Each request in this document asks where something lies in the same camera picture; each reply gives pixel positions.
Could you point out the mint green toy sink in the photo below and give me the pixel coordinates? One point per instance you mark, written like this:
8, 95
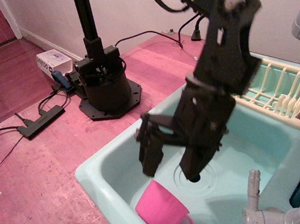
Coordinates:
114, 180

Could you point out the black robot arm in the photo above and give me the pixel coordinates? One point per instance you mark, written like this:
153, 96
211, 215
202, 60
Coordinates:
225, 69

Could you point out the pink plastic cup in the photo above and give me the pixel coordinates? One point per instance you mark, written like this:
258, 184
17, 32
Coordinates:
157, 205

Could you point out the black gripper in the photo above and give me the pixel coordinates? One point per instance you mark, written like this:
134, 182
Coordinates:
198, 124

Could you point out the blue clamp tool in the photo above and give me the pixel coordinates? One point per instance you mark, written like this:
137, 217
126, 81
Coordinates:
59, 78

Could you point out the black power plug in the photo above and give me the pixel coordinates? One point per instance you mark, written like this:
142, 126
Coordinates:
196, 33

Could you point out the white product box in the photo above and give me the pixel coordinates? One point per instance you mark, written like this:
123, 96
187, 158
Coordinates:
53, 60

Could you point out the cream dish drying rack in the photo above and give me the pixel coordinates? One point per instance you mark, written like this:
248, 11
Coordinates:
275, 91

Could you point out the black usb hub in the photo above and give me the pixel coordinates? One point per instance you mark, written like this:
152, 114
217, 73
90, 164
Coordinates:
32, 128

